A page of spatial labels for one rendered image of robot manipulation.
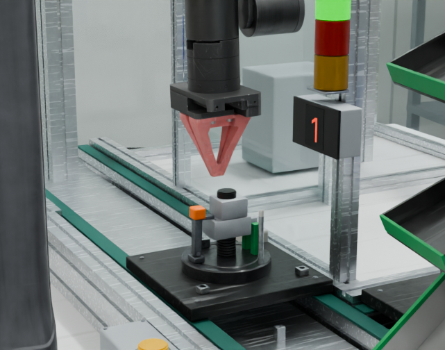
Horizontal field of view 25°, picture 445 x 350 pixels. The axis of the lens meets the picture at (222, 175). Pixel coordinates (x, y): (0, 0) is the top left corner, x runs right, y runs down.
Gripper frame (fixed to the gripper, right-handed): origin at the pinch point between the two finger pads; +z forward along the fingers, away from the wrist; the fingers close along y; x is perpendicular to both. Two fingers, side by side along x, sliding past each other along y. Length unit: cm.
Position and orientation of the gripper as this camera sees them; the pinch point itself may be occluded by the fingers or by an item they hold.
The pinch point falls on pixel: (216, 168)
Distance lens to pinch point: 112.7
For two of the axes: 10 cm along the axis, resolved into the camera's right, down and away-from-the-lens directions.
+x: -8.9, 1.6, -4.3
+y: -4.5, -2.4, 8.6
